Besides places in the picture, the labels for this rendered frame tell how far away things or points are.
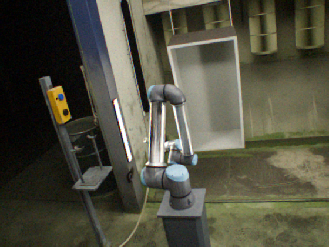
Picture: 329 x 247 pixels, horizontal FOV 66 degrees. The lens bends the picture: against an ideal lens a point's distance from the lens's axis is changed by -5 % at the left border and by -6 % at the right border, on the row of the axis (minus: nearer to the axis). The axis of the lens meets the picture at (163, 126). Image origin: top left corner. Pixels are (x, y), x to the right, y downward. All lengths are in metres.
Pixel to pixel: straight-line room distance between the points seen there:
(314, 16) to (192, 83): 1.68
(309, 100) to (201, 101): 1.58
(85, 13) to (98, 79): 0.55
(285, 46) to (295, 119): 1.01
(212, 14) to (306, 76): 1.52
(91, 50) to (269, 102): 2.48
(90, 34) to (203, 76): 1.23
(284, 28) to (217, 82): 1.48
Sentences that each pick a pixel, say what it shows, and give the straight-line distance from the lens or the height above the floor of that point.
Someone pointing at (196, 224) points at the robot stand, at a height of 0.55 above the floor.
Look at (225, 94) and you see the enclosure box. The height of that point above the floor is 1.00.
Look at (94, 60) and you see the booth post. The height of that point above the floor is 1.65.
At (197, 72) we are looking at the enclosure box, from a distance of 2.86.
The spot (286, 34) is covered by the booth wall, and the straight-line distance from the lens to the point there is 4.02.
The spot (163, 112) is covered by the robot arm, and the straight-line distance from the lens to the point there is 1.89.
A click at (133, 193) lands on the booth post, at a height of 0.28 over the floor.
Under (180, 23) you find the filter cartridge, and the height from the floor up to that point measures 1.79.
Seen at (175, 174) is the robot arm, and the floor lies 0.91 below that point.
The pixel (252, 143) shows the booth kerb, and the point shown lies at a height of 0.12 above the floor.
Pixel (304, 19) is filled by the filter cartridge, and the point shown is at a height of 1.61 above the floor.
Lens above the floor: 1.84
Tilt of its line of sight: 21 degrees down
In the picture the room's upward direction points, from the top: 11 degrees counter-clockwise
